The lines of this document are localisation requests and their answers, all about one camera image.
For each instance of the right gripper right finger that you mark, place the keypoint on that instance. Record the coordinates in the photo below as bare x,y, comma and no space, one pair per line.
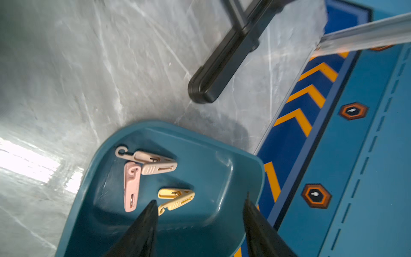
262,239

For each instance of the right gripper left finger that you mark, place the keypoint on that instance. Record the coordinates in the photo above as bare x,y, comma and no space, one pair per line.
140,238

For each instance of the cream yellow clothespin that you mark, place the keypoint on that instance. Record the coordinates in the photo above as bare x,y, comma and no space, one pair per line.
177,197

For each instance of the salmon pink clothespin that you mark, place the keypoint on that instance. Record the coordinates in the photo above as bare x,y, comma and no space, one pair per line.
132,174

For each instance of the light pink clothespin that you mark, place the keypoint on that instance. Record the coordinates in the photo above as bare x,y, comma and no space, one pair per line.
152,164

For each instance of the teal plastic tub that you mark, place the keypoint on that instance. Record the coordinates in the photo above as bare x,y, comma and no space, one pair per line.
211,225

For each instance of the black clothes rack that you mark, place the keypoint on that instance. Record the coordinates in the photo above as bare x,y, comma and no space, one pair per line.
211,79

